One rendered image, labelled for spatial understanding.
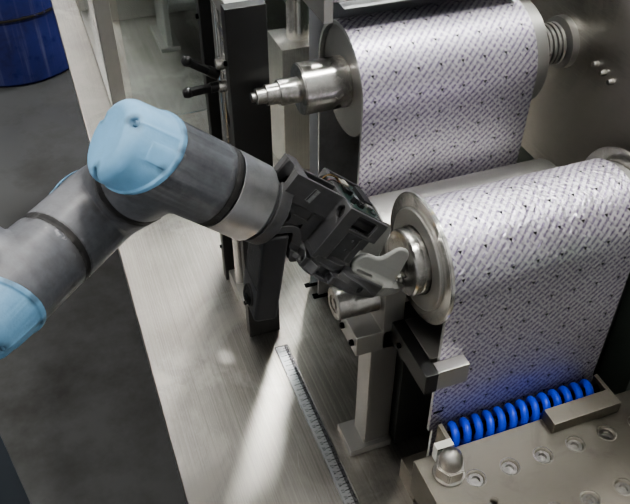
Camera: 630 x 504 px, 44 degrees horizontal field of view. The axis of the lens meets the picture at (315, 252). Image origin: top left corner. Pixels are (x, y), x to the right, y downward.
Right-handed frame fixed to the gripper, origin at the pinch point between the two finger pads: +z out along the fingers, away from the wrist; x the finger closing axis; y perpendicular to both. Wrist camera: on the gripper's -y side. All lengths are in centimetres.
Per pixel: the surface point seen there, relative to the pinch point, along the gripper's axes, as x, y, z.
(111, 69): 96, -25, -1
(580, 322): -6.1, 8.3, 23.0
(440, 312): -5.6, 2.0, 3.3
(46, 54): 304, -104, 48
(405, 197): 4.4, 8.2, -1.9
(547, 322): -6.1, 6.5, 18.1
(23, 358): 125, -131, 35
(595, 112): 15.7, 27.5, 25.2
